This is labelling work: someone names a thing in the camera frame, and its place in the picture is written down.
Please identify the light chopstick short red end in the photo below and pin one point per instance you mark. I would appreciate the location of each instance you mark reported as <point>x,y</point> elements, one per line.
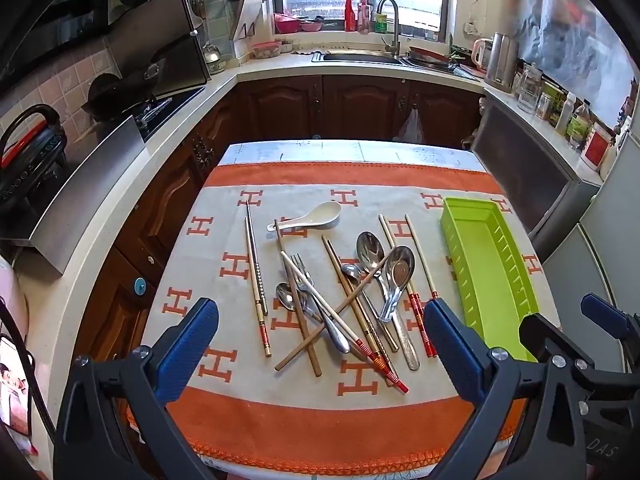
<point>265,335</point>

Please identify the kitchen sink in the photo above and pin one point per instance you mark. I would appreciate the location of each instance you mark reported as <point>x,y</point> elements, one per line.
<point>350,58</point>

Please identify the brown wooden chopstick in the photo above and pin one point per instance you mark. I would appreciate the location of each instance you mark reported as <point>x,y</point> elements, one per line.
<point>292,357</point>
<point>313,357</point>

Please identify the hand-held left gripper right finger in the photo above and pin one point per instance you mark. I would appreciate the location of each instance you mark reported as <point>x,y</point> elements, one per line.
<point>452,345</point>

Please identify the pink white kettle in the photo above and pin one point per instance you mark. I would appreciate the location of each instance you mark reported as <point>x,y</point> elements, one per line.
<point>479,55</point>

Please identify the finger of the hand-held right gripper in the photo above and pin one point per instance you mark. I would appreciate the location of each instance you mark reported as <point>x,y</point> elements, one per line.
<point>605,315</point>
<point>535,335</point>

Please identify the wall socket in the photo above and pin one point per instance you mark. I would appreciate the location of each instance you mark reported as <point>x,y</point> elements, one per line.
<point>469,27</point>

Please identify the small pink bowl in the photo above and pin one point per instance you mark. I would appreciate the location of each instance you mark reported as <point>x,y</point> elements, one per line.
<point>311,26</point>

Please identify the bamboo chopstick dark pattern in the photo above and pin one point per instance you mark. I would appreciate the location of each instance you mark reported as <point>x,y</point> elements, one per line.
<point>333,260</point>
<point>342,260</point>

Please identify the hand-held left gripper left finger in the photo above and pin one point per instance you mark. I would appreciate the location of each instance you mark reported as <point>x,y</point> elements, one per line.
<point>190,342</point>

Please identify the green plastic tray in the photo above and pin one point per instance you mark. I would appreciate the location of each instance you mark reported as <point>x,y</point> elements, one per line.
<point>490,270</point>

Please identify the large pink bowl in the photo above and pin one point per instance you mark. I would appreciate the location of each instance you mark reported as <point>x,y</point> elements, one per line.
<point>287,24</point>

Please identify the black range hood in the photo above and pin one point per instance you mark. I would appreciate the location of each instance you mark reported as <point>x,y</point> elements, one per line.
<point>50,15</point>

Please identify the white kitchen countertop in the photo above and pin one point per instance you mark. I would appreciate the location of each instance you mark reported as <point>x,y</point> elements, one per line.
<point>100,240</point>

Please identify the red package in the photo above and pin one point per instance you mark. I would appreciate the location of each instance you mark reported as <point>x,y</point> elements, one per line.
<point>595,147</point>

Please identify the glass jar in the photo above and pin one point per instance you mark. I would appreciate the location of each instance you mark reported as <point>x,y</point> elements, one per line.
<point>529,92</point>

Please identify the red spray bottle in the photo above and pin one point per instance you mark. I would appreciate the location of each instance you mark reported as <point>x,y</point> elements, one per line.
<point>350,15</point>

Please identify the small steel spoon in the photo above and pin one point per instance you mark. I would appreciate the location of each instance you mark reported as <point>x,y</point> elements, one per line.
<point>351,271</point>

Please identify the black countertop cooker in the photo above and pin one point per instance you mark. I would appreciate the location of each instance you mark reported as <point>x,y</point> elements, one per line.
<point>35,160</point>

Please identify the reflective stove splash panel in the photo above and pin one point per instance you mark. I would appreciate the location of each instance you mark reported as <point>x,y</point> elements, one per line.
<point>170,25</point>

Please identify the printed wall covering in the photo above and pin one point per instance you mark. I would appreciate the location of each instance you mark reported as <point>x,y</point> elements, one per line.
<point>565,35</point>

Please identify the printed paper packet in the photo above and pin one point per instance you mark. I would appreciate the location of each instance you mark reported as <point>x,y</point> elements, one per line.
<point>12,385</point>

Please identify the grey refrigerator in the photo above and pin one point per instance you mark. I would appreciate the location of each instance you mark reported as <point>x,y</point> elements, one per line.
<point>600,240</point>

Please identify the light printed table cover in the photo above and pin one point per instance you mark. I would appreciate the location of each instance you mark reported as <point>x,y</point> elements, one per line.
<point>300,152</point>

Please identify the pink bottle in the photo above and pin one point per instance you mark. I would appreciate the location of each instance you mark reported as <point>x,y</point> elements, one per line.
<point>363,17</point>

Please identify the metal patterned chopstick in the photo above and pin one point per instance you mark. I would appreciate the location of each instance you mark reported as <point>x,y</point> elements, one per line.
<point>257,260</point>

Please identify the green bottle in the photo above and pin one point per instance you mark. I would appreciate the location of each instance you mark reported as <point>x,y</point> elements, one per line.
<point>381,24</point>

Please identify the steel kettle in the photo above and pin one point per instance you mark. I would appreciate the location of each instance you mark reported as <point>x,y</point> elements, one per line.
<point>500,65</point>

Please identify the grey cabinet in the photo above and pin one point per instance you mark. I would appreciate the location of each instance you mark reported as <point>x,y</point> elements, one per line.
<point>520,160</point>

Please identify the steel drainboard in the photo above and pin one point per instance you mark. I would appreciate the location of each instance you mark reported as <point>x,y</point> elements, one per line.
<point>465,72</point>

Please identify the white ceramic spoon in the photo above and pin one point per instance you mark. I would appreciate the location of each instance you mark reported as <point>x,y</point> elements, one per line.
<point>320,212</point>

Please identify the blue round knob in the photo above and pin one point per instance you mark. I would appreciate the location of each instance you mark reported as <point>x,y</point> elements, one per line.
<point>140,286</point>

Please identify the orange grey printed blanket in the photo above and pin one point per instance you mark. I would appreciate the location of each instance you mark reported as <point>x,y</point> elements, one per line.
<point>225,320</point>

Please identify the clear food container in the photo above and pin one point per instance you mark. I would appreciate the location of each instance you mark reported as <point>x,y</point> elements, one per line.
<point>266,50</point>

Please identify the wide steel soup spoon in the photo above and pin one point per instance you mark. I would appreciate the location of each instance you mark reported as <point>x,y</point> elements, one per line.
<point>402,267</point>

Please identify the red pan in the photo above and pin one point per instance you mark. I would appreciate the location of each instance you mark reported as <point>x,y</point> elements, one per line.
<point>427,54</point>

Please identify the clear oil bottle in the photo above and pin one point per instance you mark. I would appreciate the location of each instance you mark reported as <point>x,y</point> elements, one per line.
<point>577,127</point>

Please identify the large steel spoon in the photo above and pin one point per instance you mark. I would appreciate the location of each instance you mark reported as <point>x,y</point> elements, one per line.
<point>369,250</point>

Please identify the white plastic bottle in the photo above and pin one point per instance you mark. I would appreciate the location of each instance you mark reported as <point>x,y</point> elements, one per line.
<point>565,115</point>

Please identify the hanging plastic bag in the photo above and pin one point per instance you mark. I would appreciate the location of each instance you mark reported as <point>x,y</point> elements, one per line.
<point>411,130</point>

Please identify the white cutting board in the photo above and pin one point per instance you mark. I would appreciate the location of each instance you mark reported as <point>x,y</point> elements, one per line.
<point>247,15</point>

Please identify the gas stove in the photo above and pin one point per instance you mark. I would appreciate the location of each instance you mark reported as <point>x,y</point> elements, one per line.
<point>165,110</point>

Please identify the steel faucet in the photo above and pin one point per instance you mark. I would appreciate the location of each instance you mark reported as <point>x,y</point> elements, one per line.
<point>396,35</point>

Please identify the black wok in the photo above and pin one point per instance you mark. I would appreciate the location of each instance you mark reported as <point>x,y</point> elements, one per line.
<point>115,97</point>

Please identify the dark wooden kitchen cabinets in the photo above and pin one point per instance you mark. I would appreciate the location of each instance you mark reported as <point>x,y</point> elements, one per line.
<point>350,105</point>

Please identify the green label jar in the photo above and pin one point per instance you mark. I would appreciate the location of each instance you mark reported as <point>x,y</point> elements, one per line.
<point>550,105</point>

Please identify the stainless steel sheet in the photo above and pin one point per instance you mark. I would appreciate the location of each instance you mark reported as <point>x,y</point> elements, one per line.
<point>85,195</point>

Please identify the small lidded pot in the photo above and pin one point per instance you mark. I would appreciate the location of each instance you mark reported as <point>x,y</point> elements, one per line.
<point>215,62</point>

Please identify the white chopstick red patterned end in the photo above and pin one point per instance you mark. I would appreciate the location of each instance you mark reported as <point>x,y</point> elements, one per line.
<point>385,370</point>

